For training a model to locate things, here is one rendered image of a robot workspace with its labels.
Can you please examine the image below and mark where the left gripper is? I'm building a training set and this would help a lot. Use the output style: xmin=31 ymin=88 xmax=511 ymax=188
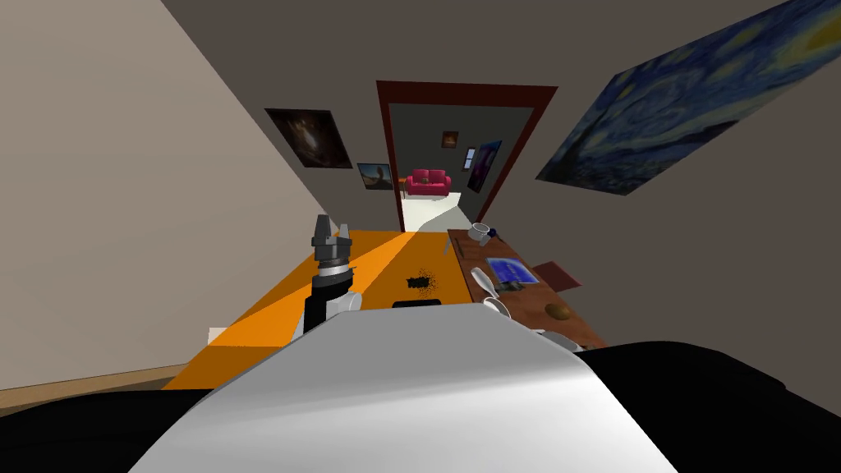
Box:
xmin=310 ymin=214 xmax=354 ymax=264

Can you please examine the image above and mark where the red sofa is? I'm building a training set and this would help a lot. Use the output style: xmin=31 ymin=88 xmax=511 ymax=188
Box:
xmin=404 ymin=168 xmax=453 ymax=198

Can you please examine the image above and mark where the white bottle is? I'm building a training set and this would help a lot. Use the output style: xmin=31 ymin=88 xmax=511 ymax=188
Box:
xmin=469 ymin=267 xmax=502 ymax=301

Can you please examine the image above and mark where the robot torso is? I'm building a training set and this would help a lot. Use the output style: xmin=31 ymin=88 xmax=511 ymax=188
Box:
xmin=127 ymin=298 xmax=679 ymax=473

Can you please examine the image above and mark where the blue book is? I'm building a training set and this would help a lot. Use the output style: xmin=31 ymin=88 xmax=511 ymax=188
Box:
xmin=485 ymin=256 xmax=541 ymax=292

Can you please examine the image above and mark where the brown wooden table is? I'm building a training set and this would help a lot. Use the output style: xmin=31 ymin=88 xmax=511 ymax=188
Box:
xmin=446 ymin=227 xmax=609 ymax=351

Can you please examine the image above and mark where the dark red flat square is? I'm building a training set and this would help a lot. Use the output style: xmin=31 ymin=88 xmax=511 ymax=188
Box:
xmin=531 ymin=259 xmax=584 ymax=293

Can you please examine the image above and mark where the white plate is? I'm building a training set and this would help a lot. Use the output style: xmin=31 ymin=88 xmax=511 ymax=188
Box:
xmin=537 ymin=329 xmax=585 ymax=354

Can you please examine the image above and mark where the large blue starry painting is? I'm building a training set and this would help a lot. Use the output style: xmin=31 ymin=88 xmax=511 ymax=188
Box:
xmin=535 ymin=0 xmax=841 ymax=198

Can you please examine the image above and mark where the small desert wall picture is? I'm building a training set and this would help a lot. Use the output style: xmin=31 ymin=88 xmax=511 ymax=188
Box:
xmin=356 ymin=162 xmax=395 ymax=192

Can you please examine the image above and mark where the dark brown wall picture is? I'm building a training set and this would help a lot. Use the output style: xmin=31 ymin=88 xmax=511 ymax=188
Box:
xmin=264 ymin=108 xmax=355 ymax=170

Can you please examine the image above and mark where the purple wall picture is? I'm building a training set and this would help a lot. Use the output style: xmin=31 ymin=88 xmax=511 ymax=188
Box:
xmin=466 ymin=139 xmax=503 ymax=195

